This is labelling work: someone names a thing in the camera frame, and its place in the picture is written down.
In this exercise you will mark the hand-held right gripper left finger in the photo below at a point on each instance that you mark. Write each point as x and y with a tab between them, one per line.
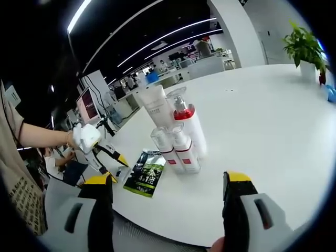
99	215

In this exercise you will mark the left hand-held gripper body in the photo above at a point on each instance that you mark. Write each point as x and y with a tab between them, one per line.
88	136

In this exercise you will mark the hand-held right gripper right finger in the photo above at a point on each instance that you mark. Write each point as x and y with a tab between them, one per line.
236	215

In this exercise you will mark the silver skincare sachet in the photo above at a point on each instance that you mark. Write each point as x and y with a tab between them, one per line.
123	173

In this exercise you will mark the green and black skincare sachet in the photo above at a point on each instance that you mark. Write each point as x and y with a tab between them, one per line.
147	178

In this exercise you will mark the small white skincare bottle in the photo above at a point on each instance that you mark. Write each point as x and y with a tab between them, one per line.
168	157
187	157

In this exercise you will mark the white skincare tube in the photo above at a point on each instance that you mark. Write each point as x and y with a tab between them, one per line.
155	105

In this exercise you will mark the white skincare bottle red collar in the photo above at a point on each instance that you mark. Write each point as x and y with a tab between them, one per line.
194	131

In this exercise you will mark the person's right hand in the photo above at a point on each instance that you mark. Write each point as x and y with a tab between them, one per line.
219	245

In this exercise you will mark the pink screen monitor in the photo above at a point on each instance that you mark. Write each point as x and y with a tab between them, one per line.
88	105

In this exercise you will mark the clear water jug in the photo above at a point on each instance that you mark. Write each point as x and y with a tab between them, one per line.
115	115

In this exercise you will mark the beige printed shirt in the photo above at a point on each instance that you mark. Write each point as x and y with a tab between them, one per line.
18	183

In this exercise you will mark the blue bin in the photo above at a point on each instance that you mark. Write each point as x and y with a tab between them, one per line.
152	77

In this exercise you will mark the long ceiling light strip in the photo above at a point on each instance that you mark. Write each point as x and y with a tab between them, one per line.
78	15

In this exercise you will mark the blue object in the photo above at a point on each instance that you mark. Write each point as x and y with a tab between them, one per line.
330	93

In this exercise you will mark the small red object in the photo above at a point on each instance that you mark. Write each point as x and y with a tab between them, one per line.
322	78

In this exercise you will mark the potted green plant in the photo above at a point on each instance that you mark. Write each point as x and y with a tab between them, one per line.
303	44

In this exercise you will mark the white wall device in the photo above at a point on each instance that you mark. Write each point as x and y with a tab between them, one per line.
12	95

